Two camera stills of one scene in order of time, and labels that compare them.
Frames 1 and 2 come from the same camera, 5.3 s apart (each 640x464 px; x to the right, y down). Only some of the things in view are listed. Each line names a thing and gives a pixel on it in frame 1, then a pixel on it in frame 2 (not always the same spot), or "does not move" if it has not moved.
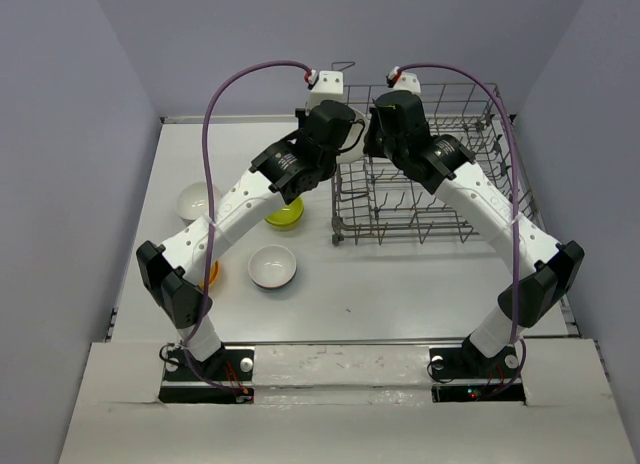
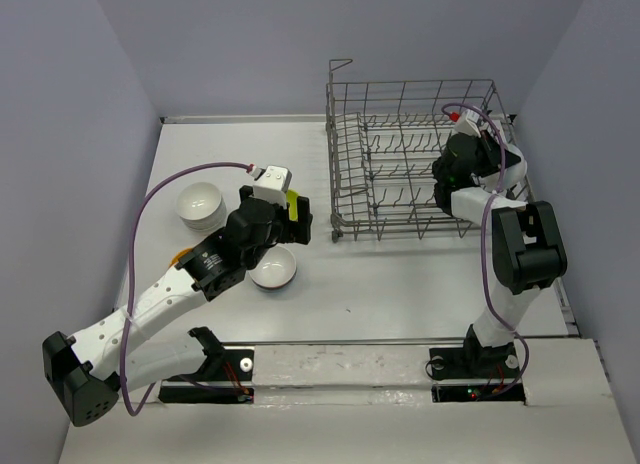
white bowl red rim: [271, 266] does not move
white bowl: [353, 148] to [510, 177]
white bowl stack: [192, 201] does not move
